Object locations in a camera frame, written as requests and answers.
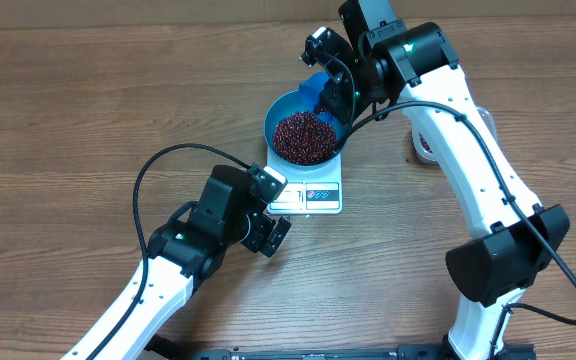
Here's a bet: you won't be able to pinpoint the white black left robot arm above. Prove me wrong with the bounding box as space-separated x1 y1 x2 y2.
66 165 291 359

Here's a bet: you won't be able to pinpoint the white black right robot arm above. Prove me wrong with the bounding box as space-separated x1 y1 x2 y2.
303 0 570 359

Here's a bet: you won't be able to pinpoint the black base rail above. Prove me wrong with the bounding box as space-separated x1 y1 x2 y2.
142 334 537 360

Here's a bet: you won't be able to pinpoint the teal metal bowl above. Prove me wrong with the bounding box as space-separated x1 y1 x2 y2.
264 90 347 161

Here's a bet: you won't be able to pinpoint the clear container of red beans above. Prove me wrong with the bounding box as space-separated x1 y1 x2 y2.
412 105 498 165

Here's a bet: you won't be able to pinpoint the white digital kitchen scale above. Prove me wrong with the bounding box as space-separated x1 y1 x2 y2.
267 149 343 215

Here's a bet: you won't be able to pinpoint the blue plastic measuring scoop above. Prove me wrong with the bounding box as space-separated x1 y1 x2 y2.
298 72 333 123

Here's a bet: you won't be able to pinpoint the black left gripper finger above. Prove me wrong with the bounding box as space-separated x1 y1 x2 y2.
247 163 288 204
260 217 292 258

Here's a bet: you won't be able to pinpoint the red beans in bowl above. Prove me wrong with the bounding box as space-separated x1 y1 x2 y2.
272 112 337 166

